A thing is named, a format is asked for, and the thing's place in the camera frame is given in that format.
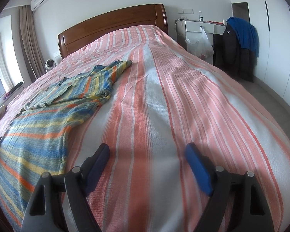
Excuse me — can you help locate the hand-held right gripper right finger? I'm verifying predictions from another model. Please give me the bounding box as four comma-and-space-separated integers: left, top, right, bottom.
185, 142, 275, 232

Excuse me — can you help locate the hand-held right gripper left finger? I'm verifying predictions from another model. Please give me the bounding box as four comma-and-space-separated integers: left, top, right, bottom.
20, 143, 110, 232

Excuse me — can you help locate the striped multicolour t-shirt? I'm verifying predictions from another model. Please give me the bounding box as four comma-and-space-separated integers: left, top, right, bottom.
0, 60, 133, 228

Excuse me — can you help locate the white window bench cabinet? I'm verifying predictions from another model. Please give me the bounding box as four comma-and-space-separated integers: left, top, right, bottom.
0, 83, 35, 126

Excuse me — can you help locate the black item on sill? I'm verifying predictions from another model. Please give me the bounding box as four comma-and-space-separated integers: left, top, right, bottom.
11, 82, 24, 93

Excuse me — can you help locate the pink striped bedspread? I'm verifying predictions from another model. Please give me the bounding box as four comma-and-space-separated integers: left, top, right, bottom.
0, 25, 290, 232

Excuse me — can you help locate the white round fan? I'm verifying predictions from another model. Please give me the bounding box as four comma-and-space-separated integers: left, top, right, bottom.
45, 59, 58, 73

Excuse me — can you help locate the beige curtain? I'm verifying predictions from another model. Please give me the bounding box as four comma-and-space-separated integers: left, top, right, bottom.
19, 6, 47, 83

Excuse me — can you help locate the black jacket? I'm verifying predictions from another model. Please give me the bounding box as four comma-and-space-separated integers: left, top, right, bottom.
222, 22, 257, 83

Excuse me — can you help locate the clear plastic bag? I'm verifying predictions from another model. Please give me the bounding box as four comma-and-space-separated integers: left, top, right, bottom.
185, 26, 214, 58

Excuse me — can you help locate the wooden headboard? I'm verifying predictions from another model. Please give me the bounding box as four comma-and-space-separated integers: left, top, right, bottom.
57, 3, 169, 60

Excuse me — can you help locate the blue sweater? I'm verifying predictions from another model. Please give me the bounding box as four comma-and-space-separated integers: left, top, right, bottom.
226, 17, 259, 58

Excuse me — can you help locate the white desk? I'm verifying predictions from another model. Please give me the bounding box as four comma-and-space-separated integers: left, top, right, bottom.
175, 18, 229, 66

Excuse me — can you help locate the white wardrobe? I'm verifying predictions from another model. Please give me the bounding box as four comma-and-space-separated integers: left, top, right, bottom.
226, 0, 290, 128

